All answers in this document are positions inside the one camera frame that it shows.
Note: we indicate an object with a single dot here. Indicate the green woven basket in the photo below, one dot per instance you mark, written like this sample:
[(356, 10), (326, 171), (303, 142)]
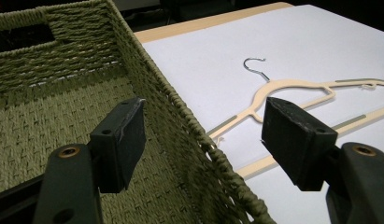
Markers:
[(55, 105)]

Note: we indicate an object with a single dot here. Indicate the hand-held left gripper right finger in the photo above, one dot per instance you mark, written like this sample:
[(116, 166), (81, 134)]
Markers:
[(298, 146)]

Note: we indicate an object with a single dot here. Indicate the cream clothes hanger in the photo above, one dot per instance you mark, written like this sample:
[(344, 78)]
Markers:
[(275, 90)]

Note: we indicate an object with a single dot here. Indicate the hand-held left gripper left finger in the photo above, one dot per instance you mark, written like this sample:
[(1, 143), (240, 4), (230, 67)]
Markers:
[(118, 146)]

